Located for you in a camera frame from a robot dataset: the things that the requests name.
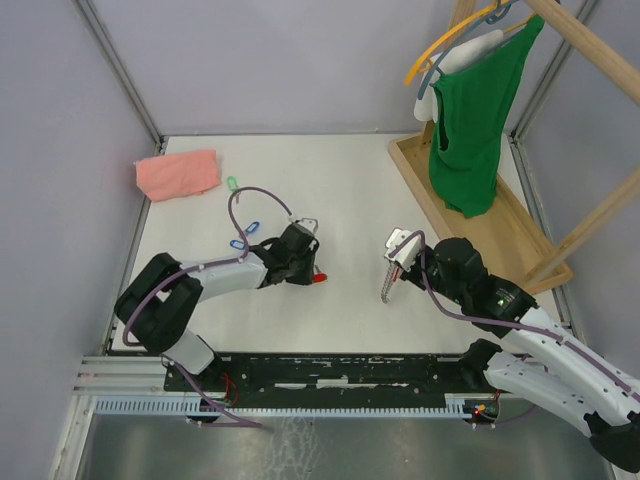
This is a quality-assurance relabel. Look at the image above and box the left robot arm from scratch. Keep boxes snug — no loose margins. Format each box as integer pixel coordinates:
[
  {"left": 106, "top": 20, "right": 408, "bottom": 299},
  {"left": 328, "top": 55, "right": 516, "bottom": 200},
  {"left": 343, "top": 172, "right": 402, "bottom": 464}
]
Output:
[{"left": 114, "top": 218, "right": 319, "bottom": 390}]

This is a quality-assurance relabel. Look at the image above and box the white cable duct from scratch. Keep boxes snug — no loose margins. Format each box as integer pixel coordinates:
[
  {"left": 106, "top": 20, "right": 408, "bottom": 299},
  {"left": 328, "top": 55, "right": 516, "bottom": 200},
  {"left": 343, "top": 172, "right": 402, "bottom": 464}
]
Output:
[{"left": 93, "top": 394, "right": 476, "bottom": 417}]

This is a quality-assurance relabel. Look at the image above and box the silver chain keyring red tag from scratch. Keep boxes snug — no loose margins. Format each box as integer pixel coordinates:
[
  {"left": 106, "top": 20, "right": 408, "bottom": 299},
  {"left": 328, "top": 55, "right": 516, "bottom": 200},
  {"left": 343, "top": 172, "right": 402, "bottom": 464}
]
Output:
[{"left": 380, "top": 262, "right": 401, "bottom": 304}]

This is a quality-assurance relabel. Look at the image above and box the white cloth on hanger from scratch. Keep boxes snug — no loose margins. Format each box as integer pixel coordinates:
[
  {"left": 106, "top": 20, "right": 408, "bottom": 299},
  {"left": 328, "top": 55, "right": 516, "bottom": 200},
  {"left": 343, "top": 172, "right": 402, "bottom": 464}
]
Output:
[{"left": 413, "top": 29, "right": 504, "bottom": 122}]

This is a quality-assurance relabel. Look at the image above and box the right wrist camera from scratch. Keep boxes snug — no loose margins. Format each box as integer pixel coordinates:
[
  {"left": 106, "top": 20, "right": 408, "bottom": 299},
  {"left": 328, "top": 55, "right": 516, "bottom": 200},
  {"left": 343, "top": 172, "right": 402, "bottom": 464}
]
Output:
[{"left": 384, "top": 228, "right": 425, "bottom": 272}]

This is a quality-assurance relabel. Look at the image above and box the wooden clothes rack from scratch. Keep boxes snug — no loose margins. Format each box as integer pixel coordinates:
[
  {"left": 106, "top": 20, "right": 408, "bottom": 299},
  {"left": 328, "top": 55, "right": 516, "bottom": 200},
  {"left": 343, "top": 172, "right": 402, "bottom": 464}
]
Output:
[{"left": 388, "top": 1, "right": 639, "bottom": 294}]

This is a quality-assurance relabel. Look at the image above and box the green shirt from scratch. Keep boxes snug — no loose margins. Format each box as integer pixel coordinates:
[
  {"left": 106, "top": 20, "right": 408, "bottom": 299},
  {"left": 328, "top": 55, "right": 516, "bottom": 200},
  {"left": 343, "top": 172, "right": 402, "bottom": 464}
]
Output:
[{"left": 429, "top": 15, "right": 545, "bottom": 218}]

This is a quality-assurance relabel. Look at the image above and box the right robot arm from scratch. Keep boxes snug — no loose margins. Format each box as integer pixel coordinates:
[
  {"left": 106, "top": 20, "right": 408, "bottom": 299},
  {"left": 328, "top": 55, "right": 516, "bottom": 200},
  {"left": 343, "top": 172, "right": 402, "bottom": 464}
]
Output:
[{"left": 386, "top": 230, "right": 639, "bottom": 474}]

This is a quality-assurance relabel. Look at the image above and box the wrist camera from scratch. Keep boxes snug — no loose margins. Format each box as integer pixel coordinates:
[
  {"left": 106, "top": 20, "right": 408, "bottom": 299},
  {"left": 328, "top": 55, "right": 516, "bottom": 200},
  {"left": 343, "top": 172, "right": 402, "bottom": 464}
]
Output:
[
  {"left": 289, "top": 217, "right": 319, "bottom": 235},
  {"left": 384, "top": 228, "right": 425, "bottom": 272}
]

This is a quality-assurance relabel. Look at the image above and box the key with red tag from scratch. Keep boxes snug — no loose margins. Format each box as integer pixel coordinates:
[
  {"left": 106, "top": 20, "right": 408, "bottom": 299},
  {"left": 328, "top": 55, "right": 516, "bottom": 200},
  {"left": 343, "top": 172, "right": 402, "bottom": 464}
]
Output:
[{"left": 312, "top": 273, "right": 328, "bottom": 284}]

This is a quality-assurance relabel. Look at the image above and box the blue-grey hanger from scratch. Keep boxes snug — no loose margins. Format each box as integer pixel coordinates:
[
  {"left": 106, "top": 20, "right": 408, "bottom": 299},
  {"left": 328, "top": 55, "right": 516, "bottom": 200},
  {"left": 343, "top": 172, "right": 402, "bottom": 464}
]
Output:
[{"left": 416, "top": 0, "right": 536, "bottom": 101}]

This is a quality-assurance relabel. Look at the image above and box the key with blue tag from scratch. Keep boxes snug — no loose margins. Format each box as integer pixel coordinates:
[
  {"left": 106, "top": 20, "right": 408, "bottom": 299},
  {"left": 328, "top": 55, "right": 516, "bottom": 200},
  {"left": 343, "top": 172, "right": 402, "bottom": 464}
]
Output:
[
  {"left": 244, "top": 221, "right": 260, "bottom": 235},
  {"left": 229, "top": 239, "right": 245, "bottom": 250}
]

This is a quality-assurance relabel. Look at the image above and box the key with green tag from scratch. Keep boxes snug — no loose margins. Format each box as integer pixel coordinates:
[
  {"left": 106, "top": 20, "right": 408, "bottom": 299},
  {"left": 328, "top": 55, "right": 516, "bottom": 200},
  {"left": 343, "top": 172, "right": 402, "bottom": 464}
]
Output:
[{"left": 226, "top": 176, "right": 239, "bottom": 192}]

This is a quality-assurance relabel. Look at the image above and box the yellow hanger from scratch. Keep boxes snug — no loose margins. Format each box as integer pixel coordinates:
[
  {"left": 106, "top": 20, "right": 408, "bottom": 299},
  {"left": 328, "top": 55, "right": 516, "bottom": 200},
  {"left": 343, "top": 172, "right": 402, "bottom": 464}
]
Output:
[{"left": 405, "top": 1, "right": 515, "bottom": 100}]

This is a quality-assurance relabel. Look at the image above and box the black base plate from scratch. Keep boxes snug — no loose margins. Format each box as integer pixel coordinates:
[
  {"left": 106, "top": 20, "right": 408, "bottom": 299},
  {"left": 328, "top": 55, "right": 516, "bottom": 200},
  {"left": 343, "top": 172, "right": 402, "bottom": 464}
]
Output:
[{"left": 191, "top": 352, "right": 496, "bottom": 410}]

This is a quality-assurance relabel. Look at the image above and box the pink folded cloth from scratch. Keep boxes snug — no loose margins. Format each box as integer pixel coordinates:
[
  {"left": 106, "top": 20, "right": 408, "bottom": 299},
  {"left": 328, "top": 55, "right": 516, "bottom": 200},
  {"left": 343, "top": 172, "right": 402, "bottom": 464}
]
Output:
[{"left": 135, "top": 150, "right": 221, "bottom": 202}]

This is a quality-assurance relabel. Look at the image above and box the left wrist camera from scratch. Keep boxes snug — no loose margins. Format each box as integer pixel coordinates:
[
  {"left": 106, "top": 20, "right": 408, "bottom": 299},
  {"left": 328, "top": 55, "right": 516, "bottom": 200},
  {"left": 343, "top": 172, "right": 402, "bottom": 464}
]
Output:
[{"left": 289, "top": 217, "right": 319, "bottom": 235}]

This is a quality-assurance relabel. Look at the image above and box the aluminium frame rail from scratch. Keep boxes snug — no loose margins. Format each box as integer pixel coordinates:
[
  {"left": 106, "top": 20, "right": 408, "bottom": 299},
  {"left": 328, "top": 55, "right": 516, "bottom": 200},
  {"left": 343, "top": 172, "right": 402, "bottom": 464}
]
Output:
[{"left": 72, "top": 355, "right": 616, "bottom": 396}]

